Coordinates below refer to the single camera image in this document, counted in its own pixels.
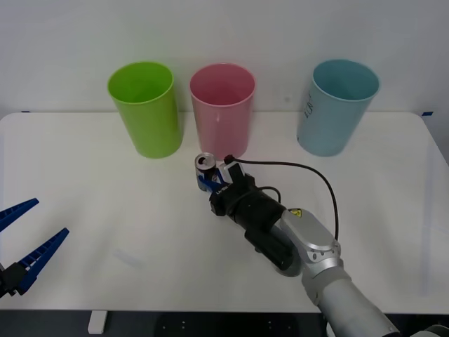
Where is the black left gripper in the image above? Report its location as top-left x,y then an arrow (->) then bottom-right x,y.
0,197 -> 70,300

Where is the black drink can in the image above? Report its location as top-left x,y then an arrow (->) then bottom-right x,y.
194,152 -> 217,192

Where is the pale blue plastic bin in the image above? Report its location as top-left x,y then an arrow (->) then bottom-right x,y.
296,58 -> 382,157

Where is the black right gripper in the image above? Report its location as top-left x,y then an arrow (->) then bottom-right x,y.
196,168 -> 257,218

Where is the pink plastic bin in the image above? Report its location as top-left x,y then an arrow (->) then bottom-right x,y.
189,62 -> 257,159

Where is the green plastic bin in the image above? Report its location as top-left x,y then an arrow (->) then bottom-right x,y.
107,61 -> 184,159

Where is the white table leg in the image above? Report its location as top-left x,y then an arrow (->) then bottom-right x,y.
87,310 -> 108,335

